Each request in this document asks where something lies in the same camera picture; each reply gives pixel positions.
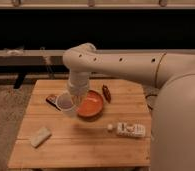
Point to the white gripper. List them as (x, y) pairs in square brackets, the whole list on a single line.
[(78, 84)]

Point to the white ceramic cup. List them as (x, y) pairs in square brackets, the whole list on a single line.
[(65, 104)]

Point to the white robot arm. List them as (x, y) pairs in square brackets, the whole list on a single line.
[(173, 117)]

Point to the orange ceramic bowl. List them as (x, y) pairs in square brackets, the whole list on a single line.
[(91, 105)]

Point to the dark brown packet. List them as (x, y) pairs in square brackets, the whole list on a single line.
[(106, 93)]

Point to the brown snack bar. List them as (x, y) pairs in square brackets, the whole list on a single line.
[(51, 99)]

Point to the small white ball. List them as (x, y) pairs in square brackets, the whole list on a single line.
[(110, 127)]

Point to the white printed packet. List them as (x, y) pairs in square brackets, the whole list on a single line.
[(131, 130)]

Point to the wooden table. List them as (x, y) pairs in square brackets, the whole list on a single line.
[(78, 144)]

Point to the black table leg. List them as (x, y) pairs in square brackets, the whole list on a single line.
[(19, 80)]

